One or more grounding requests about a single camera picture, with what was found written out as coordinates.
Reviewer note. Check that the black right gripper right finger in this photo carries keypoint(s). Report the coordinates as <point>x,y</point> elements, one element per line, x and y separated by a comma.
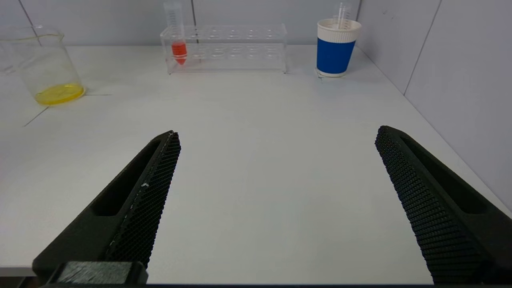
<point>440,216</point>

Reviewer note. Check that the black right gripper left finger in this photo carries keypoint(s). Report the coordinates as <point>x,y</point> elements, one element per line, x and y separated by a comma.
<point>132,216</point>

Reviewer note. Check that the test tube with yellow pigment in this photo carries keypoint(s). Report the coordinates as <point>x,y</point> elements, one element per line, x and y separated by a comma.
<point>341,16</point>

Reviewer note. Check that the clear glass beaker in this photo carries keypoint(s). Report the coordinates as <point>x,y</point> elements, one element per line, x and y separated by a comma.
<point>60,92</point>

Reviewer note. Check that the test tube with red pigment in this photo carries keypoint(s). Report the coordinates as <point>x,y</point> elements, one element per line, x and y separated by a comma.
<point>179,52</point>

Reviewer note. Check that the clear acrylic test tube rack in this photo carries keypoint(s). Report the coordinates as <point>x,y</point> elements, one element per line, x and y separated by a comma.
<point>240,60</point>
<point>6,60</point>

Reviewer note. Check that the blue and white paper cup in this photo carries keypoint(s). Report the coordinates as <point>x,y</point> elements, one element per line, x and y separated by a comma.
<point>335,56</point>

